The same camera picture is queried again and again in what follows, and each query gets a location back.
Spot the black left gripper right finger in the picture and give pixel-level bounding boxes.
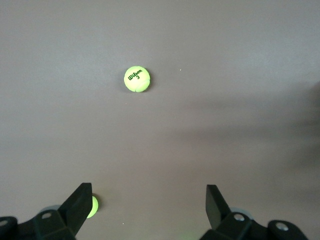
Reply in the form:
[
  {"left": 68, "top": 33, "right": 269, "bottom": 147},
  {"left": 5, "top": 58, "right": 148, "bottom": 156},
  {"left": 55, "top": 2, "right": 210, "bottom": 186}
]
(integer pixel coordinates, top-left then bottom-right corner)
[{"left": 199, "top": 184, "right": 268, "bottom": 240}]

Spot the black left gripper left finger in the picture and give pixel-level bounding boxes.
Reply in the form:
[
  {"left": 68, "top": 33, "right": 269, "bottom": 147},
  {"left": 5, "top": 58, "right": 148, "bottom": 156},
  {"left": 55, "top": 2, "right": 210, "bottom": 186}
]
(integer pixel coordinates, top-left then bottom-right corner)
[{"left": 18, "top": 182, "right": 93, "bottom": 240}]

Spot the yellow tennis ball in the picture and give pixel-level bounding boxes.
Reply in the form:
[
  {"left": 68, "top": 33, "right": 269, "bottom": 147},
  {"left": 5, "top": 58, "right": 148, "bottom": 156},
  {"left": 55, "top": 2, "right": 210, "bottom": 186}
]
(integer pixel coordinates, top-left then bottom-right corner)
[
  {"left": 123, "top": 65, "right": 151, "bottom": 93},
  {"left": 86, "top": 195, "right": 100, "bottom": 219}
]

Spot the brown table cover mat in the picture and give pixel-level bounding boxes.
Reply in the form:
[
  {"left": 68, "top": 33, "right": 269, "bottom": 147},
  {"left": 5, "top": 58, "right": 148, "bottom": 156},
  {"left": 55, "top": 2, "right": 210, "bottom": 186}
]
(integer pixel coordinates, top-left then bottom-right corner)
[{"left": 0, "top": 0, "right": 320, "bottom": 240}]

